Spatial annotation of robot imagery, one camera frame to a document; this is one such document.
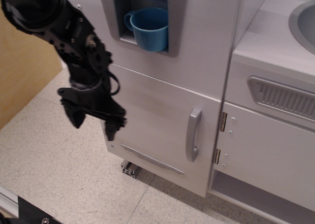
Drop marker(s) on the aluminium rail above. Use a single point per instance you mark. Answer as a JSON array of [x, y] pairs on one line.
[[9, 203]]

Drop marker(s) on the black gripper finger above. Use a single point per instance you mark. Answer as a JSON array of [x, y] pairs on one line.
[[112, 126], [73, 112]]

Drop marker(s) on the plywood board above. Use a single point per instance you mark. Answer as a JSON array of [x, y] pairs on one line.
[[27, 65]]

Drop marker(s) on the silver fridge door handle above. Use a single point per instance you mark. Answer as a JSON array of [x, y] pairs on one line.
[[193, 123]]

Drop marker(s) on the silver winged fridge emblem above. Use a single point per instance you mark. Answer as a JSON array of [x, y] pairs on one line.
[[152, 160]]

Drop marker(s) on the aluminium extrusion foot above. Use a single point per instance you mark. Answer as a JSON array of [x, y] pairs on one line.
[[130, 169]]

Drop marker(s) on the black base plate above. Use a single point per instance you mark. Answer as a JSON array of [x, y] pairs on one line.
[[33, 215]]

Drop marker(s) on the lower brass door hinge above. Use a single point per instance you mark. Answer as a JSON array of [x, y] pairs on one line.
[[217, 156]]

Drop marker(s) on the grey vent panel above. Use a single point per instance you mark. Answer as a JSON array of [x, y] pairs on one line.
[[281, 97]]

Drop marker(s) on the grey sink basin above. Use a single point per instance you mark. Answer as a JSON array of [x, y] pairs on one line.
[[302, 25]]

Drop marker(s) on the white toy fridge cabinet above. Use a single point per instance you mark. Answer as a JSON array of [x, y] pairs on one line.
[[202, 62]]

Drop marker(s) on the upper brass door hinge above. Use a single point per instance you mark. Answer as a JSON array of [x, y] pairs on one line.
[[223, 121]]

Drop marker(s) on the white oven cabinet door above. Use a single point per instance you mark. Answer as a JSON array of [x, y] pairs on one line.
[[269, 154]]

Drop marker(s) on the grey dispenser frame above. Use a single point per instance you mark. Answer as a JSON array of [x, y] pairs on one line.
[[115, 10]]

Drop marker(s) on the blue plastic cup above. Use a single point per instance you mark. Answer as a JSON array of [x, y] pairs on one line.
[[149, 27]]

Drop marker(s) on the white toy kitchen counter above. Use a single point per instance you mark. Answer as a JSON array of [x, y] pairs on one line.
[[268, 50]]

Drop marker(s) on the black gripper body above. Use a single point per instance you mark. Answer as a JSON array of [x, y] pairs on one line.
[[95, 100]]

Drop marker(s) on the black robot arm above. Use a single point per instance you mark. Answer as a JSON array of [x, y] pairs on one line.
[[65, 27]]

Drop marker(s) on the brass door hinge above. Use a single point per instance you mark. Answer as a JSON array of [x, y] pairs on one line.
[[217, 156], [223, 121]]

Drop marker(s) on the white fridge door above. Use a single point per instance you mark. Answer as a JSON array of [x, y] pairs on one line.
[[157, 116]]

